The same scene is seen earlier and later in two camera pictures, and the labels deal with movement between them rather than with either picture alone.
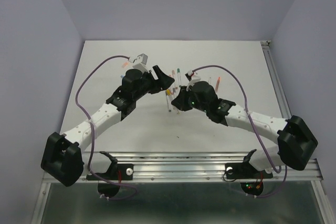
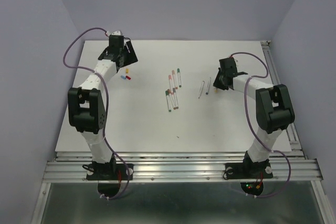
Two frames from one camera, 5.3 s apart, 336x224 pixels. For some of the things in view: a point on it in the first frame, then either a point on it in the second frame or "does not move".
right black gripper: [180, 101] -> [217, 83]
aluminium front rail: [191, 168] does not move
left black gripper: [164, 81] -> [132, 58]
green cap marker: [179, 78] does not move
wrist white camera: [140, 61] -> [118, 33]
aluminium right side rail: [276, 80] does not move
